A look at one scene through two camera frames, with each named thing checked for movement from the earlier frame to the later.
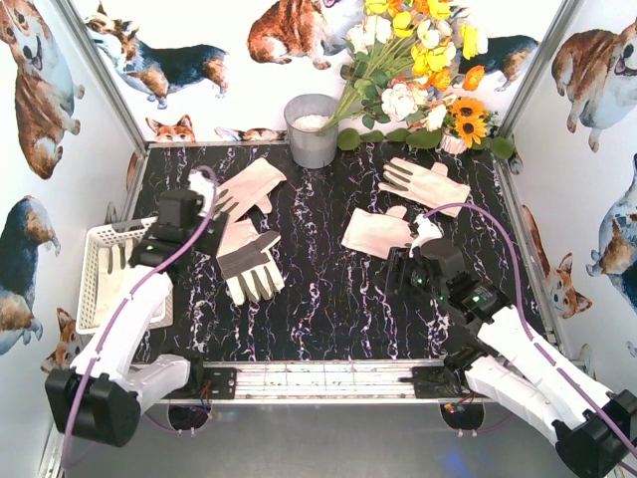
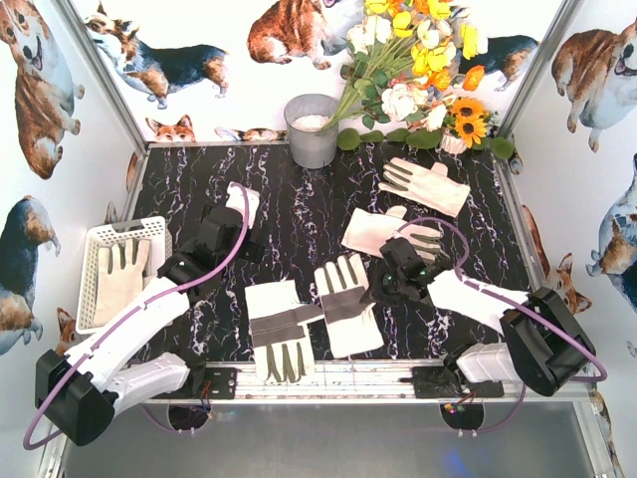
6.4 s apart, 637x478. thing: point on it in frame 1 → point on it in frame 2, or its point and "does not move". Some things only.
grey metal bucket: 305,115 does not move
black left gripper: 210,227 → 244,238
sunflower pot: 467,123 does not move
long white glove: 114,286 does not move
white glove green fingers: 378,233 does not move
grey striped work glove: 245,262 → 282,350
